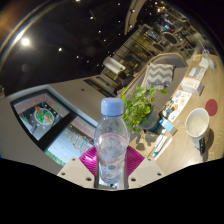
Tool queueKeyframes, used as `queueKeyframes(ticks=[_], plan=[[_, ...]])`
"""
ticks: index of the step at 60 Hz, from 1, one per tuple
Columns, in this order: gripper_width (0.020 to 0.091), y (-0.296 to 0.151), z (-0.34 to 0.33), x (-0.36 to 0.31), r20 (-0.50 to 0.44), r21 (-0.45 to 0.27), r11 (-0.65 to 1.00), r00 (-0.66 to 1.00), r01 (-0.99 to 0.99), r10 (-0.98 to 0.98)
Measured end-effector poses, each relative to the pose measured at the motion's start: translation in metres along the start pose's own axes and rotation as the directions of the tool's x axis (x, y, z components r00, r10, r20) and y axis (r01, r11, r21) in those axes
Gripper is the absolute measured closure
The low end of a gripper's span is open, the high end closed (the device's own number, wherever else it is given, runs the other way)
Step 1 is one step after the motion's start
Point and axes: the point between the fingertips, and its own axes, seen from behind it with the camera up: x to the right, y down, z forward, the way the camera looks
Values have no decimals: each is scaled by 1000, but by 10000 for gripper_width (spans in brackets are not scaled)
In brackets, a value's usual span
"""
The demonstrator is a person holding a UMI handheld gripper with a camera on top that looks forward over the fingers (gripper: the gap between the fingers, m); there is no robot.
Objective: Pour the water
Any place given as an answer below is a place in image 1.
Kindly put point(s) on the group of ceiling lights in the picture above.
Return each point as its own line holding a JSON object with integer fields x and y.
{"x": 25, "y": 41}

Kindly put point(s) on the flat round red coaster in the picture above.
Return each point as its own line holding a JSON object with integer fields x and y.
{"x": 211, "y": 107}

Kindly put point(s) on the white and orange box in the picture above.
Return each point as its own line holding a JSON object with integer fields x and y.
{"x": 191, "y": 86}

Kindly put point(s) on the green potted plant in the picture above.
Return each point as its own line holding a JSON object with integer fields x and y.
{"x": 138, "y": 108}

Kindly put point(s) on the window with holiday stickers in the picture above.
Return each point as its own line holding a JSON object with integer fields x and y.
{"x": 43, "y": 120}

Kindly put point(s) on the small blue white box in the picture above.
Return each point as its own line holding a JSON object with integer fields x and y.
{"x": 194, "y": 72}

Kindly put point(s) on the white leaflet with pictures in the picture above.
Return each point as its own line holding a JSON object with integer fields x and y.
{"x": 180, "y": 105}

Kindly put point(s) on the clear blue-capped water bottle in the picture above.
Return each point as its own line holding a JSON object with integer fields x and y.
{"x": 111, "y": 146}

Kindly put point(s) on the grey curved sofa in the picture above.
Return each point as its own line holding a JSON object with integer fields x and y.
{"x": 166, "y": 60}

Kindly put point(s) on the small blue carton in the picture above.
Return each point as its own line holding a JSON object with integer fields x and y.
{"x": 167, "y": 126}

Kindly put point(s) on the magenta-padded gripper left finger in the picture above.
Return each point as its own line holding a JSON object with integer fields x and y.
{"x": 78, "y": 171}

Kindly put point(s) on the person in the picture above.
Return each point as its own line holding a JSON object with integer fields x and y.
{"x": 123, "y": 81}

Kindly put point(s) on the white mug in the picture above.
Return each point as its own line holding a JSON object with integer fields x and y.
{"x": 197, "y": 125}

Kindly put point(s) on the grey white chevron cushion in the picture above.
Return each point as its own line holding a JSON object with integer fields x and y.
{"x": 160, "y": 76}

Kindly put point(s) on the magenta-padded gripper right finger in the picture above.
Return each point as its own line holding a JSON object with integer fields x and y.
{"x": 145, "y": 171}

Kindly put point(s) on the group of dining chairs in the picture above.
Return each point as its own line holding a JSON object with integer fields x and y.
{"x": 170, "y": 36}

